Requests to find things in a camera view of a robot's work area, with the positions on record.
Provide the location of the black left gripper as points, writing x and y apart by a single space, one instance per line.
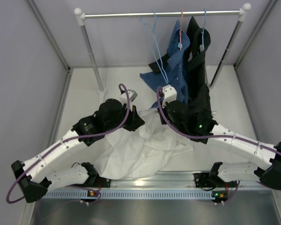
135 121

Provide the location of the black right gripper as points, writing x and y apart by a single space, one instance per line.
163 121

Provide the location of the white shirt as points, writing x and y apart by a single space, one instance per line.
141 153

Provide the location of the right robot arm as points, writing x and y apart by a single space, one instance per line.
227 156

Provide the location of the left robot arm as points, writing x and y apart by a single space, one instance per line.
37 176

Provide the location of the black shirt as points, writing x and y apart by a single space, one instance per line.
199 98

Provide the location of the blue checked shirt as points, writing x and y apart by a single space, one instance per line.
174 66

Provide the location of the pink hanger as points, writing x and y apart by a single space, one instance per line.
181 30

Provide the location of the light blue hanger with black shirt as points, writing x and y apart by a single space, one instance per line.
202 46

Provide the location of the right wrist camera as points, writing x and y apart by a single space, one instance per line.
169 94

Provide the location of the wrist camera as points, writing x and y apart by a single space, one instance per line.
132 95
169 94

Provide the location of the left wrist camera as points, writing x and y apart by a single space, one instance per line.
132 95

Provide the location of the aluminium frame post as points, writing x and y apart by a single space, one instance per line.
248 45
53 43

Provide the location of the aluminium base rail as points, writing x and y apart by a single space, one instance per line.
167 179

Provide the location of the perforated cable duct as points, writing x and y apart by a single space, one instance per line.
134 194

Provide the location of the right aluminium frame post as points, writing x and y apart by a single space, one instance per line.
248 45

